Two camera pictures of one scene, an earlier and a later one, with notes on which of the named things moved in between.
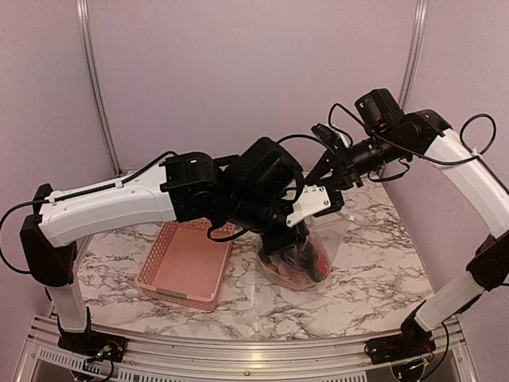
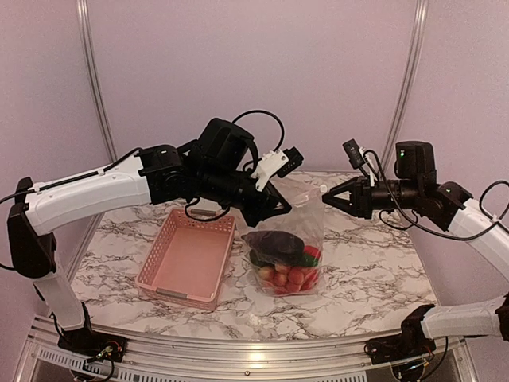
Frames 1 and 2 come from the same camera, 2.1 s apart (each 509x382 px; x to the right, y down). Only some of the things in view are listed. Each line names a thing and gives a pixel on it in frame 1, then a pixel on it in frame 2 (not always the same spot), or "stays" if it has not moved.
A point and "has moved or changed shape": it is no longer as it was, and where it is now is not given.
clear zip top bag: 307,264 has moved or changed shape
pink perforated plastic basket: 185,264 stays
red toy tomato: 321,264 → 313,251
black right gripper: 349,174 → 361,203
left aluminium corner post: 83,17 stays
